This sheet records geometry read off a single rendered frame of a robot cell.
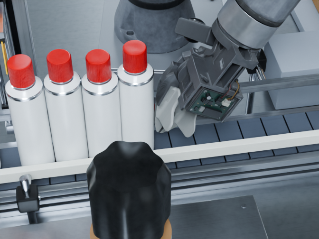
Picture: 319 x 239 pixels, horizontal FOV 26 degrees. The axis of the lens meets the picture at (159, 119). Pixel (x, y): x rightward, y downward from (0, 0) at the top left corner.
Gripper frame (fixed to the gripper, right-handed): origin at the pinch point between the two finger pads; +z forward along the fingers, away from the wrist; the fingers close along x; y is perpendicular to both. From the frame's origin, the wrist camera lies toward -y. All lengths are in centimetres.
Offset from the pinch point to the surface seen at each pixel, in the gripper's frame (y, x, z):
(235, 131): -1.3, 13.3, -1.3
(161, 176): 29.8, -16.1, -17.5
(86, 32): -37.1, -2.5, 13.4
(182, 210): 12.8, 3.5, 4.4
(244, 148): 4.7, 11.7, -3.3
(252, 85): -2.8, 11.3, -9.6
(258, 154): 4.0, 15.3, -2.5
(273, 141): 4.7, 15.1, -6.2
